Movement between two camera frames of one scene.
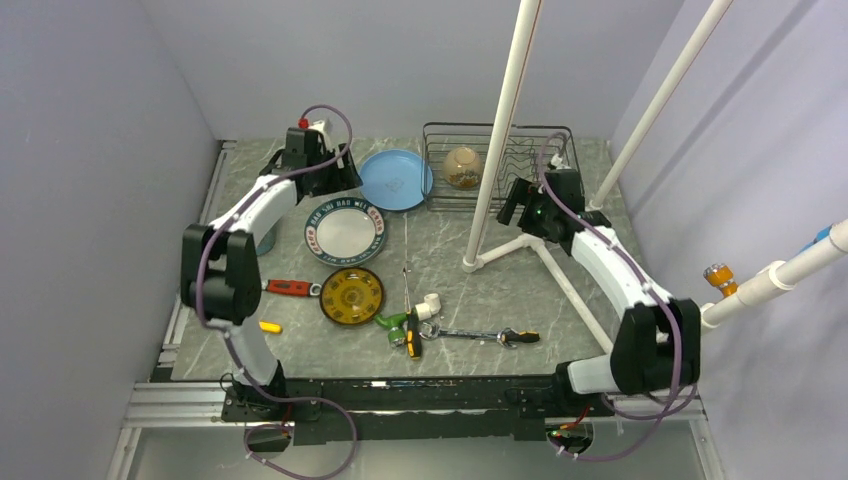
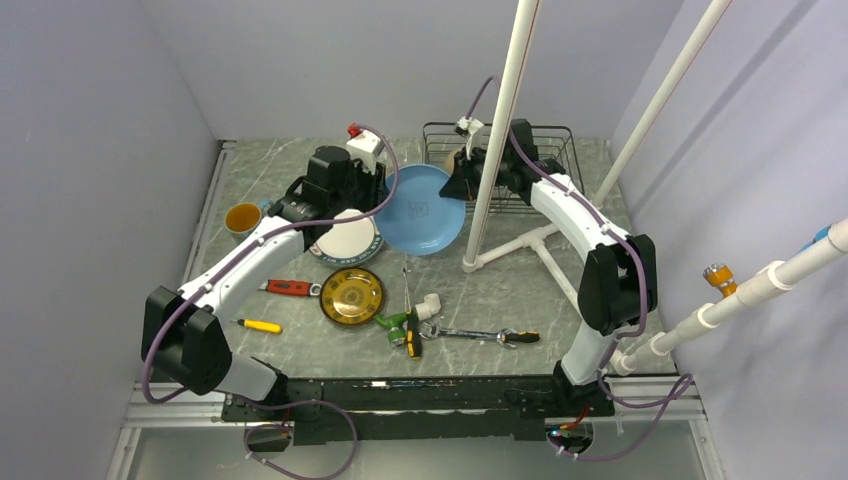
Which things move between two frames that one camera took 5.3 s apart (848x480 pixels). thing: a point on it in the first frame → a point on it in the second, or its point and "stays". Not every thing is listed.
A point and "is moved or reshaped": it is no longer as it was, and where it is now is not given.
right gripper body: (539, 212) → (473, 167)
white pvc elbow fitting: (431, 306) stays
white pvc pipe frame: (812, 261) stays
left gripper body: (325, 181) → (364, 189)
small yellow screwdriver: (270, 327) stays
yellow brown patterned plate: (351, 296) stays
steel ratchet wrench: (505, 337) stays
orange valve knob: (721, 276) stays
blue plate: (392, 180) is moved or reshaped
